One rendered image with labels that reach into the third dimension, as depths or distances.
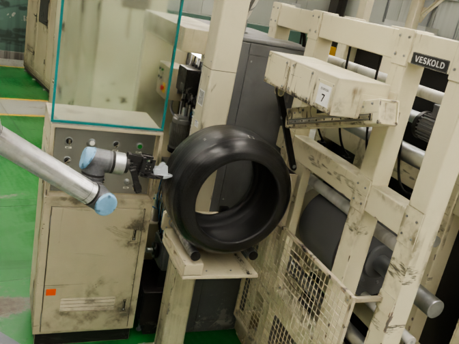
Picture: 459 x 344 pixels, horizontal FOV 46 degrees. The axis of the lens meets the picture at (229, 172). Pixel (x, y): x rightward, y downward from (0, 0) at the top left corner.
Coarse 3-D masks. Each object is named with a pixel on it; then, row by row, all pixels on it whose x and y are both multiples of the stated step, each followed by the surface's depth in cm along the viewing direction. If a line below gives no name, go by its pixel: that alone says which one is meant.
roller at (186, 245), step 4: (172, 224) 258; (176, 228) 253; (176, 232) 252; (180, 236) 246; (180, 240) 246; (184, 240) 242; (184, 244) 240; (188, 244) 238; (188, 248) 236; (192, 248) 234; (196, 248) 235; (188, 252) 235; (192, 252) 232; (196, 252) 232; (192, 256) 232; (196, 256) 232; (200, 256) 233; (196, 260) 233
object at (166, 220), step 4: (164, 212) 259; (200, 212) 266; (204, 212) 267; (208, 212) 268; (212, 212) 269; (216, 212) 270; (164, 216) 259; (168, 216) 259; (164, 220) 260; (168, 220) 261; (164, 224) 261; (168, 224) 261; (164, 228) 261; (168, 228) 262; (172, 228) 263
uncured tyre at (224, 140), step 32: (224, 128) 232; (192, 160) 219; (224, 160) 219; (256, 160) 224; (192, 192) 219; (256, 192) 262; (288, 192) 237; (192, 224) 225; (224, 224) 261; (256, 224) 255
